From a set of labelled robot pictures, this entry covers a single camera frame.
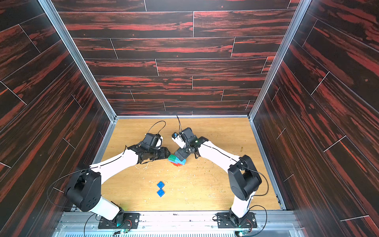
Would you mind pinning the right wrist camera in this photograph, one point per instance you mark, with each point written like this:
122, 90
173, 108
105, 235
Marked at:
184, 138

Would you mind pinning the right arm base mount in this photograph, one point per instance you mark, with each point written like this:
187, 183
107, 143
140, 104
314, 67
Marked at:
228, 220

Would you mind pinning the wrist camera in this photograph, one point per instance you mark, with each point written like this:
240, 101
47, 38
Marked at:
151, 141
184, 138

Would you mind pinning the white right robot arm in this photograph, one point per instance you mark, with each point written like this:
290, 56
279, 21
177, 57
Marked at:
244, 178

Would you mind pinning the aluminium front rail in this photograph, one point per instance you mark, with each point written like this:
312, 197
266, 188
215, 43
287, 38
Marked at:
183, 224

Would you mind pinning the light blue lego brick small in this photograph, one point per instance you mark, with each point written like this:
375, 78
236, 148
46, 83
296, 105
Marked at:
182, 162

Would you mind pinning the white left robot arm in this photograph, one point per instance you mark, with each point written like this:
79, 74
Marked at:
84, 187

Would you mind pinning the aluminium right corner post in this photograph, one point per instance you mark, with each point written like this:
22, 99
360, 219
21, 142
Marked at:
288, 37

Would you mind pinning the aluminium left corner post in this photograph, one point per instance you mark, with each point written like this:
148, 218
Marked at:
58, 24

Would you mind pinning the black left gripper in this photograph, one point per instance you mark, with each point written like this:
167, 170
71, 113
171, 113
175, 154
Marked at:
164, 153

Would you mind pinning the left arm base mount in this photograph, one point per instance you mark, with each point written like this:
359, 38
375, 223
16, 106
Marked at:
123, 221

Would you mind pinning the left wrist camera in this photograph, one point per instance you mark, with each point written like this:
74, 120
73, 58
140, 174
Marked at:
151, 141

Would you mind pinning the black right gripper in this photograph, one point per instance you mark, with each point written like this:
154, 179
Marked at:
186, 151

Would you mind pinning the green long lego brick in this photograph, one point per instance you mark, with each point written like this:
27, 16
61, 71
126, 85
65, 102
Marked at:
173, 158

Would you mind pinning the light blue long lego brick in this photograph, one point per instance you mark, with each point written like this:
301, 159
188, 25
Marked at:
174, 162

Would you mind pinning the aluminium corner post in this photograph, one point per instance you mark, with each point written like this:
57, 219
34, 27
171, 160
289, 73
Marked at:
58, 24
288, 37

